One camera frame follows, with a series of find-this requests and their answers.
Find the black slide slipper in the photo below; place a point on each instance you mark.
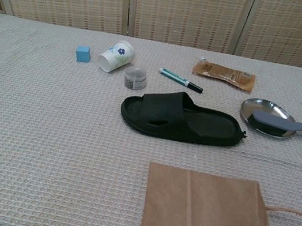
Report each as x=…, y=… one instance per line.
x=167, y=104

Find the clear round jar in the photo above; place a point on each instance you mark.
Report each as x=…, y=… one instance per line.
x=135, y=79

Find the green white marker pen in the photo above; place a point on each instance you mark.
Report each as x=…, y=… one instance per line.
x=175, y=77

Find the white floral paper cup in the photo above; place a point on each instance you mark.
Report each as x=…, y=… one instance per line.
x=117, y=55

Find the brown spouted refill pouch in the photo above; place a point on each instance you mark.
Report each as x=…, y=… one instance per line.
x=225, y=74

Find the light blue cube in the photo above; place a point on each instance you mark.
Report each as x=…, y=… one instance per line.
x=83, y=54

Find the beige woven table cloth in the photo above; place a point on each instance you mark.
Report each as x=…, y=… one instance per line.
x=48, y=130

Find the woven bamboo folding screen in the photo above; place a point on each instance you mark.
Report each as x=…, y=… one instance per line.
x=186, y=11

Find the brown paper bag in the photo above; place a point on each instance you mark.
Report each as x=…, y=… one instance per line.
x=203, y=216

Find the round stainless steel plate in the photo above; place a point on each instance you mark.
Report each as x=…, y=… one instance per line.
x=269, y=108

